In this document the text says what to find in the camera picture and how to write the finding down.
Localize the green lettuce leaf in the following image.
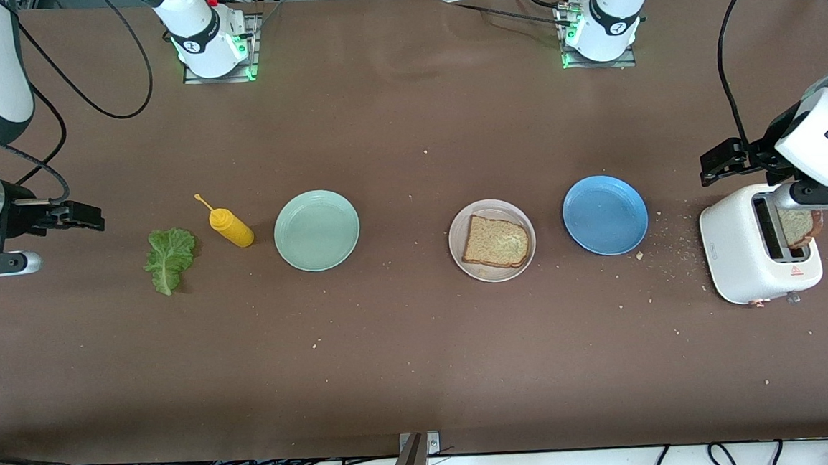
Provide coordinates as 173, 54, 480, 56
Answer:
142, 227, 201, 298

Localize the straight black table cable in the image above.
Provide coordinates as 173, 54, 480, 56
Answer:
452, 0, 576, 33

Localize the yellow mustard squeeze bottle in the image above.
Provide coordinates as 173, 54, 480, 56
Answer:
194, 191, 256, 251

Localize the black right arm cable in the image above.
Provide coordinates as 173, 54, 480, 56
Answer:
0, 0, 162, 210

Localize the pale green plate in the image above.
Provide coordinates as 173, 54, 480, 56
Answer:
271, 188, 363, 275

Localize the brown bread slice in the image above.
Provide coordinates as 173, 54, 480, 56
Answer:
779, 209, 825, 250
459, 211, 532, 272

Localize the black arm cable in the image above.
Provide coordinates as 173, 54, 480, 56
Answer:
0, 0, 162, 210
713, 0, 828, 146

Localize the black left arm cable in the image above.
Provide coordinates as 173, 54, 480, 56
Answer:
713, 0, 828, 146

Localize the white two-slot toaster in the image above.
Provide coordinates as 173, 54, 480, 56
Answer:
697, 180, 826, 311

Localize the blue plate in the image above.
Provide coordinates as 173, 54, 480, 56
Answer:
560, 172, 651, 258

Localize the beige plate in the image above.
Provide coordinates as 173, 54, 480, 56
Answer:
446, 197, 538, 286

